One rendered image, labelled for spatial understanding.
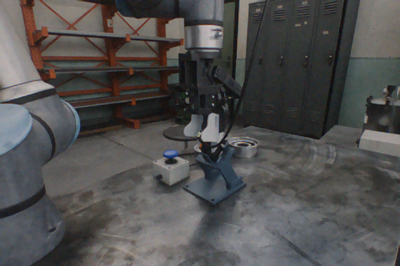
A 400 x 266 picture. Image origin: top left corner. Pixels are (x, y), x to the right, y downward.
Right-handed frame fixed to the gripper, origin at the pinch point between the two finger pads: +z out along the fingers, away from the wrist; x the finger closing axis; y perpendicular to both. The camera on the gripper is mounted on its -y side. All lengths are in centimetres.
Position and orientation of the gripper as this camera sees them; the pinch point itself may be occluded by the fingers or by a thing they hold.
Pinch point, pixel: (209, 144)
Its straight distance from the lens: 54.6
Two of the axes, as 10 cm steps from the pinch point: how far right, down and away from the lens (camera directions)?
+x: 7.1, 2.1, -6.7
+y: -7.0, 2.1, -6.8
